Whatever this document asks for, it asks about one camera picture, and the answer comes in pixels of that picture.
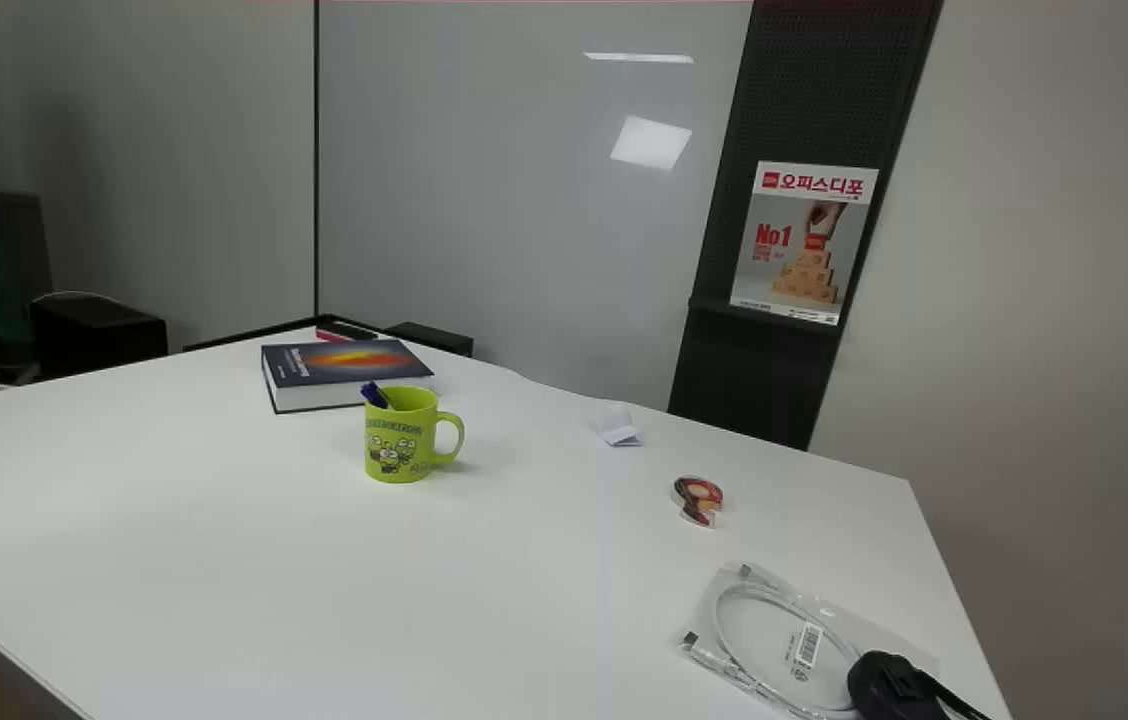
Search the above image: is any white glass wall panel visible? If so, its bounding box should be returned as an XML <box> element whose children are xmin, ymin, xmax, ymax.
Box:
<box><xmin>315</xmin><ymin>0</ymin><xmax>756</xmax><ymax>410</ymax></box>

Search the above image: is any red white poster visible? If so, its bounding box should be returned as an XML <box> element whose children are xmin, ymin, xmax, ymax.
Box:
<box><xmin>730</xmin><ymin>158</ymin><xmax>883</xmax><ymax>332</ymax></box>

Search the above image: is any black strap device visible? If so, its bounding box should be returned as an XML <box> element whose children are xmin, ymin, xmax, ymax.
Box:
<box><xmin>845</xmin><ymin>649</ymin><xmax>996</xmax><ymax>720</ymax></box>

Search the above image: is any small white paper piece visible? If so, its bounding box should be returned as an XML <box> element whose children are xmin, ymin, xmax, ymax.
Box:
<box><xmin>591</xmin><ymin>408</ymin><xmax>639</xmax><ymax>451</ymax></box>

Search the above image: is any dark blue hardcover book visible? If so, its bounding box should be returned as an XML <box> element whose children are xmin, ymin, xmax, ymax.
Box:
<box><xmin>256</xmin><ymin>336</ymin><xmax>436</xmax><ymax>418</ymax></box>

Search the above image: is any white cable in plastic bag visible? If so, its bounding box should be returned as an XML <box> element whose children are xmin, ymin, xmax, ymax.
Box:
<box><xmin>672</xmin><ymin>560</ymin><xmax>941</xmax><ymax>720</ymax></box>

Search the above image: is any black display pillar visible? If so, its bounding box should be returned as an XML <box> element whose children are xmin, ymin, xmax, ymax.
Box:
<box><xmin>663</xmin><ymin>0</ymin><xmax>949</xmax><ymax>451</ymax></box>

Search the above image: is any lime green mug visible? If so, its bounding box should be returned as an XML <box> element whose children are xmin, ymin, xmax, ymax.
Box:
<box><xmin>361</xmin><ymin>383</ymin><xmax>467</xmax><ymax>485</ymax></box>

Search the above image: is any black box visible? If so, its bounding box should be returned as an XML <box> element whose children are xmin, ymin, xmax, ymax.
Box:
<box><xmin>28</xmin><ymin>291</ymin><xmax>174</xmax><ymax>383</ymax></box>

